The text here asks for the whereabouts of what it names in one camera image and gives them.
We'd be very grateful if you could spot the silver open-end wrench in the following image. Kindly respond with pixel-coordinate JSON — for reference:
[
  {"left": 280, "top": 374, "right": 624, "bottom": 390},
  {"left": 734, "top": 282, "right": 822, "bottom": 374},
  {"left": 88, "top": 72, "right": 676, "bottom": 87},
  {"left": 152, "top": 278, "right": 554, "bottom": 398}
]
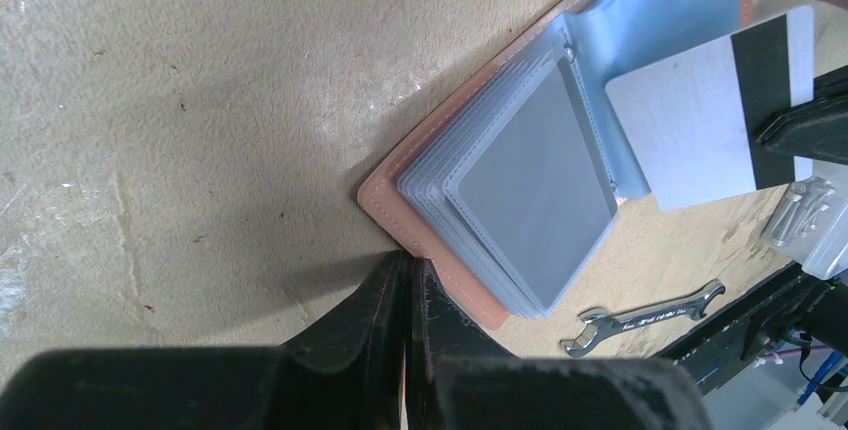
[{"left": 559, "top": 279, "right": 726, "bottom": 358}]

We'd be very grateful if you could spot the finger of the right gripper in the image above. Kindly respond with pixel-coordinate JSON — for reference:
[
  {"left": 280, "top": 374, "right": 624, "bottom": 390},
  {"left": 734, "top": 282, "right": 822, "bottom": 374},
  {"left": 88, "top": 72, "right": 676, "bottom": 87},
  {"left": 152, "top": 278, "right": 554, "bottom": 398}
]
[{"left": 756, "top": 66, "right": 847, "bottom": 165}]

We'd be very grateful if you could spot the clear plastic screw box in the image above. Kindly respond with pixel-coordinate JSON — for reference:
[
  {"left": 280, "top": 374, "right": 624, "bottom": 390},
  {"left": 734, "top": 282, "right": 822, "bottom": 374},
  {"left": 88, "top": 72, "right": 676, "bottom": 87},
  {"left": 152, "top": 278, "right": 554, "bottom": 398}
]
[{"left": 761, "top": 176, "right": 847, "bottom": 280}]

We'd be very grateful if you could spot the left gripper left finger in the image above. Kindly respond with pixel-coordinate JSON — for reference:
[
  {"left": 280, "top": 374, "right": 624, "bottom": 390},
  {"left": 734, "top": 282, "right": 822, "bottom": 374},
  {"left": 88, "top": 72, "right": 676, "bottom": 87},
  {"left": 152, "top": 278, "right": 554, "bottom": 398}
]
[{"left": 1, "top": 251, "right": 408, "bottom": 429}]

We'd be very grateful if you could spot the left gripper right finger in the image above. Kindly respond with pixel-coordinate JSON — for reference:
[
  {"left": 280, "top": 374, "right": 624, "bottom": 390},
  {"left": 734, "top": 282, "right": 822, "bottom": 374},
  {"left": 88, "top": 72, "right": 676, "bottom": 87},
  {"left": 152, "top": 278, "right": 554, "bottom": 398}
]
[{"left": 405, "top": 259, "right": 712, "bottom": 429}]

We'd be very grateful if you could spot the white card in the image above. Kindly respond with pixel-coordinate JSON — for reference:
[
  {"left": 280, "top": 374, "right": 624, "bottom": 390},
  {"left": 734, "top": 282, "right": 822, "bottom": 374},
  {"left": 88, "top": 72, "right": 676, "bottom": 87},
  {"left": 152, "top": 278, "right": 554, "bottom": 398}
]
[{"left": 605, "top": 5, "right": 815, "bottom": 212}]

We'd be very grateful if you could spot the brown leather card holder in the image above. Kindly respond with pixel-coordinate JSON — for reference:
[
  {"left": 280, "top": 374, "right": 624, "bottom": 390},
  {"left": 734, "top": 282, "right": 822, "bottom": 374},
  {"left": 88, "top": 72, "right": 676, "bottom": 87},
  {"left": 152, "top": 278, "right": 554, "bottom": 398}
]
[{"left": 356, "top": 0, "right": 848, "bottom": 332}]

